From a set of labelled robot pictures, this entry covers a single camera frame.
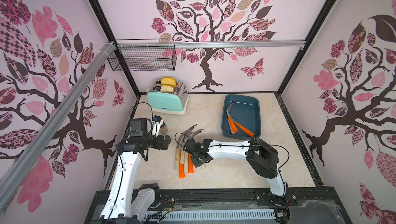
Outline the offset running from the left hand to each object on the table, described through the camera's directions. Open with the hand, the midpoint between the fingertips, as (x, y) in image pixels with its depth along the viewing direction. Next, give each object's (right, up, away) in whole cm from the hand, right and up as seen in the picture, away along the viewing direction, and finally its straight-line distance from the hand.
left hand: (160, 141), depth 76 cm
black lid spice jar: (-3, +4, +17) cm, 18 cm away
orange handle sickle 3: (+41, +5, +19) cm, 46 cm away
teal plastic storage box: (+54, +11, +30) cm, 63 cm away
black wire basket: (-16, +50, +18) cm, 56 cm away
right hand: (+18, -13, +10) cm, 24 cm away
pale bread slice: (-2, +30, +21) cm, 37 cm away
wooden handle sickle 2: (+12, -12, +8) cm, 19 cm away
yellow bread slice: (-2, +35, +24) cm, 43 cm away
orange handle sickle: (+10, -17, +5) cm, 20 cm away
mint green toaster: (+3, +20, +22) cm, 30 cm away
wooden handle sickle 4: (+40, +2, +19) cm, 45 cm away
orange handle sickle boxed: (+51, +2, +19) cm, 54 cm away
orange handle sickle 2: (+15, -17, +6) cm, 23 cm away
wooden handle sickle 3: (+22, -15, +6) cm, 27 cm away
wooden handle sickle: (+7, -10, +11) cm, 16 cm away
